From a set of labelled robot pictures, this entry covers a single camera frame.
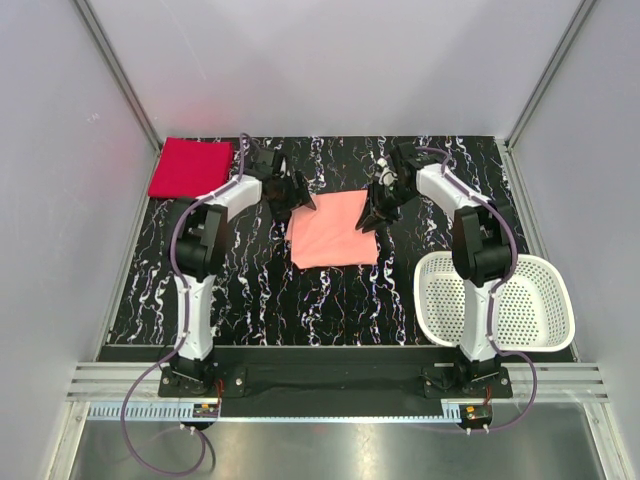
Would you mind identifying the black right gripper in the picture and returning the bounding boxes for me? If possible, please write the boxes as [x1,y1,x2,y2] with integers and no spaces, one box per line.
[355,181,418,235]

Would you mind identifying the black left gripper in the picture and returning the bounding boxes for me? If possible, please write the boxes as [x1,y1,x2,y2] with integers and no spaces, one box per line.
[266,171,314,221]

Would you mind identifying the salmon pink t shirt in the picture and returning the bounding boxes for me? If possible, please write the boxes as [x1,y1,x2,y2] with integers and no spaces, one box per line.
[285,190,378,270]

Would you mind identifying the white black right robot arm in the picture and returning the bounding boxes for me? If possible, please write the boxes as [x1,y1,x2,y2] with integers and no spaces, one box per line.
[285,158,518,397]

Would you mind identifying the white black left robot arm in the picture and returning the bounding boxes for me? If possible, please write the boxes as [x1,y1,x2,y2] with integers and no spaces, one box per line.
[167,171,316,396]

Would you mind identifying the folded red t shirt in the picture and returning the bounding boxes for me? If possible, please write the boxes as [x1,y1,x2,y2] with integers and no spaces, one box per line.
[148,137,234,199]

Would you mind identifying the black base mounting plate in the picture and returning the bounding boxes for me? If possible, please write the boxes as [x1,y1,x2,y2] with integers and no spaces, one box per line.
[158,344,514,434]

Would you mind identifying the white perforated plastic basket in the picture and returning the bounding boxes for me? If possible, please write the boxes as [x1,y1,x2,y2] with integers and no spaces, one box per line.
[414,251,575,353]

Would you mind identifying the right aluminium frame post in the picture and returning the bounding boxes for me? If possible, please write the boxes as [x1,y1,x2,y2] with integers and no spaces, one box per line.
[504,0,601,154]

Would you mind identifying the aluminium frame post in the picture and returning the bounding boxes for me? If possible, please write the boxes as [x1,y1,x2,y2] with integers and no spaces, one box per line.
[504,0,601,154]
[70,0,164,155]

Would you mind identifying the white slotted cable duct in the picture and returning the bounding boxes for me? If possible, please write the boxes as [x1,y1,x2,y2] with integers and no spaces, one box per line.
[88,401,462,424]

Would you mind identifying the left aluminium frame post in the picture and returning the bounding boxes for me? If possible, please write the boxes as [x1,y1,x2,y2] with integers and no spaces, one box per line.
[70,0,164,155]

